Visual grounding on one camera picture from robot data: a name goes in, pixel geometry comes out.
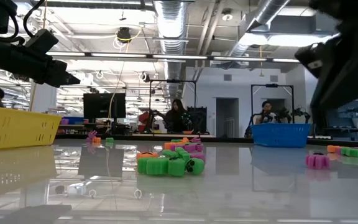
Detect blue plastic basket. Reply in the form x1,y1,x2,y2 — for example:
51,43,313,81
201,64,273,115
250,123,312,149

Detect gray door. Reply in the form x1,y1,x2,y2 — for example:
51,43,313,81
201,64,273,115
215,97,240,139

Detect yellow hanging cord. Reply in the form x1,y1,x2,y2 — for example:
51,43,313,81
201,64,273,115
259,45,265,78

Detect round ceiling fixture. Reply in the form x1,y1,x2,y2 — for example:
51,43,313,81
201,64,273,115
221,8,234,22

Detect long yellow cable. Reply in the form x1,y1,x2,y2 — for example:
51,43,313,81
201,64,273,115
107,27,143,139

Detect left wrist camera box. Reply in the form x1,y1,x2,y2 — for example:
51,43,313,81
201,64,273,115
24,29,59,54

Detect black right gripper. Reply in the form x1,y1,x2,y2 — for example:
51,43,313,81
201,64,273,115
311,21,358,110

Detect background black robot arms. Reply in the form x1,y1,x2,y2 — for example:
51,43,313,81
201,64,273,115
277,106,312,124

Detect lit desk monitor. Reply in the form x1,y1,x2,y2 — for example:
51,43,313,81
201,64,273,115
323,98,358,119

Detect orange pumpkin Halloween decoration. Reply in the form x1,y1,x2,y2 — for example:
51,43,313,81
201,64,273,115
135,151,159,161

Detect LED light bar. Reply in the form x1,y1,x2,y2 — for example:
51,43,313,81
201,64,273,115
45,51,301,63

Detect yellow plastic basket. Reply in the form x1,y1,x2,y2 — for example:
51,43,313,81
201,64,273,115
0,106,63,150

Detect black aluminium rig frame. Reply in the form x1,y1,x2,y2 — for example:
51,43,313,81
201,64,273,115
54,133,358,151

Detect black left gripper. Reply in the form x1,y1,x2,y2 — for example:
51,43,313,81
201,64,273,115
0,36,81,88

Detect black computer monitor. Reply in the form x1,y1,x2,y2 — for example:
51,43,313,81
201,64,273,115
83,93,127,119

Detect wooden top gray workbench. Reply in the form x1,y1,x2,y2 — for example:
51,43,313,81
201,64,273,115
132,133,216,138

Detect black overhead camera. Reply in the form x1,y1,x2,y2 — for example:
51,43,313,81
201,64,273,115
116,27,132,44

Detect black cabinet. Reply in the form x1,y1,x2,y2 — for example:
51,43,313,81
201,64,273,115
187,106,208,135

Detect green skull Halloween decoration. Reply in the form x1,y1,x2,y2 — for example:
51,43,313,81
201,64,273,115
162,147,206,175

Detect large silver air duct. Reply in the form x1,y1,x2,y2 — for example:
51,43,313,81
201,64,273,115
153,0,190,98

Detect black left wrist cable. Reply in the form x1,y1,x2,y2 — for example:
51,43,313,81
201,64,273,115
9,0,48,43

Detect slanted silver air duct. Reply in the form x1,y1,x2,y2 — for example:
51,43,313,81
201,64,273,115
228,0,291,58

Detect black workstation frame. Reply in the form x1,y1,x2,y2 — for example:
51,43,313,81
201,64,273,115
149,79,198,135
250,83,295,125

